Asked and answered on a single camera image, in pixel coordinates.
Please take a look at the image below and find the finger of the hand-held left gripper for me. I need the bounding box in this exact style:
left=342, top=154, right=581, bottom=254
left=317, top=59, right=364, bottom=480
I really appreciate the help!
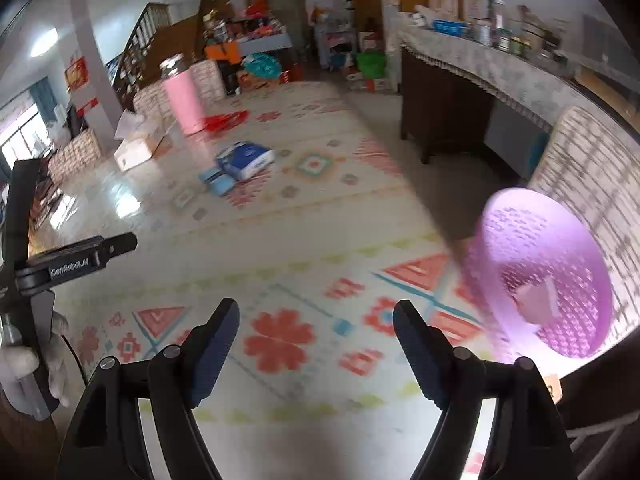
left=86, top=232, right=139, bottom=269

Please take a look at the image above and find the blue box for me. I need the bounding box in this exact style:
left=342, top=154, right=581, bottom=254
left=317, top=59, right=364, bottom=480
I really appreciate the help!
left=431, top=18, right=469, bottom=37

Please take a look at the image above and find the patterned floor mat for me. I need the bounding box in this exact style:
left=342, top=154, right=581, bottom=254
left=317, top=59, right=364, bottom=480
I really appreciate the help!
left=45, top=80, right=506, bottom=480

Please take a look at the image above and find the round ceiling light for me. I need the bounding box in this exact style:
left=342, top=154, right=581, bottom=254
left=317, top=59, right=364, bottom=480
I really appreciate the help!
left=29, top=27, right=59, bottom=59

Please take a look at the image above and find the blue white tissue pack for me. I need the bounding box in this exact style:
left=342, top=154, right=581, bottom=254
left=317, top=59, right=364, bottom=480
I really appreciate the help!
left=214, top=140, right=277, bottom=182

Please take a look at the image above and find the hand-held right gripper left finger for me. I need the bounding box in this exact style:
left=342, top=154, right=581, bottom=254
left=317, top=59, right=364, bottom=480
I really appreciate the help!
left=55, top=297, right=242, bottom=480

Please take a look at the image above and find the dark wooden cabinet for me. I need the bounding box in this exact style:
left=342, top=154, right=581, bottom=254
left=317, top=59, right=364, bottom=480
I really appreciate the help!
left=400, top=47, right=497, bottom=165

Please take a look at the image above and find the open cardboard box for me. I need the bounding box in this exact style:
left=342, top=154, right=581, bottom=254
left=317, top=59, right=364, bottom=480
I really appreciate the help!
left=113, top=109, right=177, bottom=172

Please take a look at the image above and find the person's left hand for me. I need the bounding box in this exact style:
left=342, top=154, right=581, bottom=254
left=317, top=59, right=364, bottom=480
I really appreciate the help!
left=0, top=309, right=72, bottom=413

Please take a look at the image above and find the black cable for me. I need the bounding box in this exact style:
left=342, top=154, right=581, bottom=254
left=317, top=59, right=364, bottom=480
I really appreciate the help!
left=60, top=332, right=88, bottom=396

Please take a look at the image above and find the red wall poster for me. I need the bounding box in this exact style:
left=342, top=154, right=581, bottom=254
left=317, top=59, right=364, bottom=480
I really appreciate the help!
left=64, top=56, right=91, bottom=93

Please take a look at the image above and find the white paper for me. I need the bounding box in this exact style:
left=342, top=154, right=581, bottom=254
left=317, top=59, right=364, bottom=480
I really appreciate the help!
left=514, top=279, right=561, bottom=323

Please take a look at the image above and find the teal bag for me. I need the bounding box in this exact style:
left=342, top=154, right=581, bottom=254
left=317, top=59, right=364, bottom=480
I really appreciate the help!
left=241, top=52, right=283, bottom=79

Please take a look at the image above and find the table of red goods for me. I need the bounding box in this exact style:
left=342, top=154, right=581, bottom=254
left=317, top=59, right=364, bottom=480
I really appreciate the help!
left=204, top=0, right=294, bottom=57

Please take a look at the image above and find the dark wooden frame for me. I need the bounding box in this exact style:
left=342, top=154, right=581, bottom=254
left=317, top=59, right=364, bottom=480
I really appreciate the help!
left=559, top=310, right=640, bottom=480

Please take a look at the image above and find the pink bottle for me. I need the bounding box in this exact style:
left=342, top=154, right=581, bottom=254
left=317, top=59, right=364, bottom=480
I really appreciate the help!
left=159, top=54, right=207, bottom=137

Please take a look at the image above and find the orange box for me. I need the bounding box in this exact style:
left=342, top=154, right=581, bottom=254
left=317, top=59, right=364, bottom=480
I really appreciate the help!
left=204, top=42, right=242, bottom=62

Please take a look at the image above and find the sideboard with lace cloth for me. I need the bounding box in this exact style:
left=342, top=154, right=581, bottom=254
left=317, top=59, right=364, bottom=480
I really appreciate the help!
left=396, top=12, right=640, bottom=137

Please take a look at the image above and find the red plastic bag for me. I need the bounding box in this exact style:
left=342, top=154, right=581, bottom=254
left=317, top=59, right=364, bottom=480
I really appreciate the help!
left=204, top=110, right=251, bottom=134

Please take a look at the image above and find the purple perforated plastic basket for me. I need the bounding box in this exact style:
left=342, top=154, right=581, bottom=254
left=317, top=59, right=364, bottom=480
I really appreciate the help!
left=461, top=186, right=615, bottom=359

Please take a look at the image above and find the green bucket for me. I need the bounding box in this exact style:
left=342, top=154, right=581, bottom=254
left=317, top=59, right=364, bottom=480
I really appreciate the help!
left=355, top=52, right=387, bottom=81

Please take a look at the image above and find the wooden staircase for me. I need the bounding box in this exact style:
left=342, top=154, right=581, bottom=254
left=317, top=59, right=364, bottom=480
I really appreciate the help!
left=106, top=0, right=263, bottom=112

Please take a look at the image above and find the stack of beige cartons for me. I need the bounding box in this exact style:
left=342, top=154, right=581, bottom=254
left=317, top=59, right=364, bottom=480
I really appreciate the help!
left=131, top=59, right=227, bottom=117

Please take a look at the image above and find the row of jars and cans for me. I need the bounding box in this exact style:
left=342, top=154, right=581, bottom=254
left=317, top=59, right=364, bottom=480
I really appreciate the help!
left=465, top=0, right=573, bottom=63

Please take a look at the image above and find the wooden door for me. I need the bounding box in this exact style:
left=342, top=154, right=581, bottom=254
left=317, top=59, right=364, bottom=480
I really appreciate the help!
left=242, top=0, right=312, bottom=52

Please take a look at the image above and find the small blue packet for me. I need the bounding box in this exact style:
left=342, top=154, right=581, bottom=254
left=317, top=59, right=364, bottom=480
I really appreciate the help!
left=198, top=169, right=237, bottom=197

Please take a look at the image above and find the white trolley shelf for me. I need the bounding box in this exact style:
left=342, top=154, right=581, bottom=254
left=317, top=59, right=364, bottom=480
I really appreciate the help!
left=314, top=6, right=359, bottom=70

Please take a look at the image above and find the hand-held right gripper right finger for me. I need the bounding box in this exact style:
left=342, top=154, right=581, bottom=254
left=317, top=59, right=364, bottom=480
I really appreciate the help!
left=392, top=299, right=576, bottom=480

